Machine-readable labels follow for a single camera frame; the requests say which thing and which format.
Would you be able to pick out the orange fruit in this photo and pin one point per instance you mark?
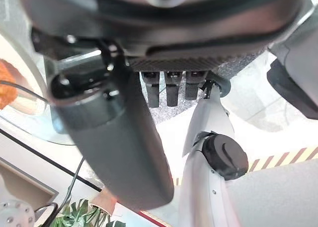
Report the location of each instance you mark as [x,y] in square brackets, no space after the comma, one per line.
[6,85]

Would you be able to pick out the dark robot right foot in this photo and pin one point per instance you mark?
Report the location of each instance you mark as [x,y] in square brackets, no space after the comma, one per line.
[222,84]

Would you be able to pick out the silver robot right leg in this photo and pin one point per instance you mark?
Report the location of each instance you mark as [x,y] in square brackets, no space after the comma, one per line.
[206,147]

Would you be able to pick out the silver round robot cuff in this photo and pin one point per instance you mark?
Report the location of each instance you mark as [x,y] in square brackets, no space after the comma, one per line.
[15,214]

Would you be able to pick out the dark robot left foot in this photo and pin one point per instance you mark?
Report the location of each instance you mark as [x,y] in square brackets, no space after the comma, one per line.
[290,93]

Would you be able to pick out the beige wooden frame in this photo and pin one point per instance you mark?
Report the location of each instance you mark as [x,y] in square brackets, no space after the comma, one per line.
[27,184]

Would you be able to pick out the silver robot left leg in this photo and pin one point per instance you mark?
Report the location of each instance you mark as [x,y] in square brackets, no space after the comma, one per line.
[298,55]

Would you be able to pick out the dark robot foot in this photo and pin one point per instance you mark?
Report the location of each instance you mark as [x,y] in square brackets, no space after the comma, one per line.
[290,93]
[222,84]

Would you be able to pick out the silver robot leg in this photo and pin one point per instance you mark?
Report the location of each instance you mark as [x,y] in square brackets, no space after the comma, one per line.
[298,55]
[206,147]

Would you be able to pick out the green leafy plant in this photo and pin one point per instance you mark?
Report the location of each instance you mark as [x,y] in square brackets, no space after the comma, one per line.
[79,217]

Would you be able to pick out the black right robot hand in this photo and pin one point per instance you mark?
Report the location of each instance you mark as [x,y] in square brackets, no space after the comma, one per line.
[174,25]

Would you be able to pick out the yellow striped floor tape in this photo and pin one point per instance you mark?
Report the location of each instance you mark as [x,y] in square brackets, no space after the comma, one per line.
[283,158]

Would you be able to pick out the clear glass plate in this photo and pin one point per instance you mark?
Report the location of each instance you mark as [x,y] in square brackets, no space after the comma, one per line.
[27,117]

